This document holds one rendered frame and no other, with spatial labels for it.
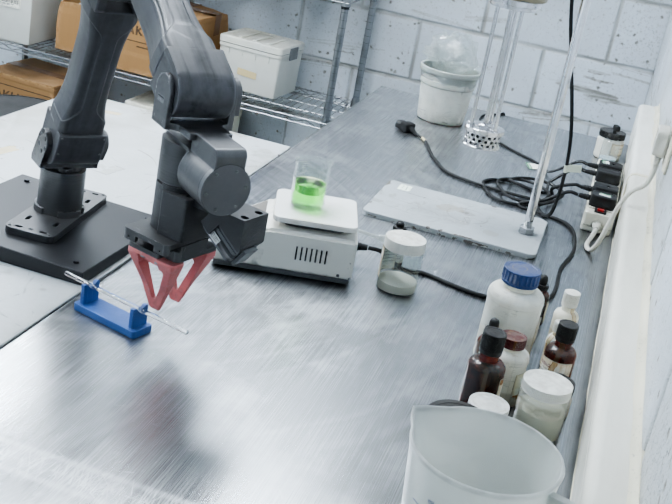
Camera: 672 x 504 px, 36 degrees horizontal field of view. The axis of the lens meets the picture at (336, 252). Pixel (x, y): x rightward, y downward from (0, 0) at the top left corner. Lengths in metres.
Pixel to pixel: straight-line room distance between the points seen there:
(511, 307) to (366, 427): 0.26
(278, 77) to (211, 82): 2.60
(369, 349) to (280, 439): 0.25
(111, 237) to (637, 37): 2.60
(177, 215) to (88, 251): 0.32
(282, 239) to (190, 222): 0.33
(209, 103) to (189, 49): 0.06
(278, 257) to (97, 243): 0.25
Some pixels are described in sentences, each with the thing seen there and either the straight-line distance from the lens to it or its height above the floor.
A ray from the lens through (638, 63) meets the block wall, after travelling 3.77.
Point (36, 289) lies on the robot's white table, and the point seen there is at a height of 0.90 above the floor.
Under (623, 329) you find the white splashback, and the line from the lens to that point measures 1.28.
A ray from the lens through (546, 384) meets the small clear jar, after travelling 1.18.
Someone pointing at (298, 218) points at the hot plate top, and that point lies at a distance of 1.43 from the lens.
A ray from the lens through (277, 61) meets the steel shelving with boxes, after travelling 3.67.
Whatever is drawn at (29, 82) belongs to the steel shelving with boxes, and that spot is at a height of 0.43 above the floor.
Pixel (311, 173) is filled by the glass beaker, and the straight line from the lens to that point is 1.43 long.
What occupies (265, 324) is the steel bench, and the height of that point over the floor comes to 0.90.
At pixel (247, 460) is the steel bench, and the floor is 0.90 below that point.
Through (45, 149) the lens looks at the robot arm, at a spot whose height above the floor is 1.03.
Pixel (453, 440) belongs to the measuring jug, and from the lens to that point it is 0.93.
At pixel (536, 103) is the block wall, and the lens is 3.82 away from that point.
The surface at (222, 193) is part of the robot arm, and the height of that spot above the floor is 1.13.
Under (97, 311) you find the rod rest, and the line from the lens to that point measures 1.28.
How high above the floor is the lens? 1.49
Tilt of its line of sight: 22 degrees down
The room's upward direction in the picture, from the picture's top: 11 degrees clockwise
